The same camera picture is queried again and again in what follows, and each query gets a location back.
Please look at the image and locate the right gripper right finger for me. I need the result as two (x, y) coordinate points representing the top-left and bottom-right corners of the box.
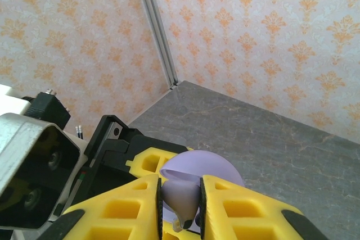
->
(198, 174), (330, 240)

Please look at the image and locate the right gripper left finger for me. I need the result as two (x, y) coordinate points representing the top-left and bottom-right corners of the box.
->
(36, 174), (164, 240)

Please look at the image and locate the purple wireless earbud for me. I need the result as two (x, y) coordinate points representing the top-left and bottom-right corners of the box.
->
(160, 179), (202, 231)

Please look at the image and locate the purple earbud charging case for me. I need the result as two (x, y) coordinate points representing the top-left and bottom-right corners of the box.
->
(159, 150), (246, 237)

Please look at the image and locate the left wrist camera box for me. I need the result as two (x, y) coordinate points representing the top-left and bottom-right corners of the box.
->
(0, 84), (87, 229)

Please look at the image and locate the aluminium frame post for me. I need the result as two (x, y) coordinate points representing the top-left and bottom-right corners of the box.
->
(132, 0), (180, 91)

